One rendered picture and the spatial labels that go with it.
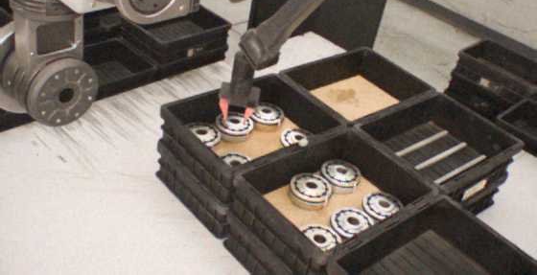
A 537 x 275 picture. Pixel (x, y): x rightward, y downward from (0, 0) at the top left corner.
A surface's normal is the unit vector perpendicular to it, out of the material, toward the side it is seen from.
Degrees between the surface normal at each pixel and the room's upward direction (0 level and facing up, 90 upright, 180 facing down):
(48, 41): 90
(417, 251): 0
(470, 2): 90
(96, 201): 0
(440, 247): 0
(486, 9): 90
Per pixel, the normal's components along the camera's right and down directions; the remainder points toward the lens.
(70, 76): 0.71, 0.49
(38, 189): 0.17, -0.81
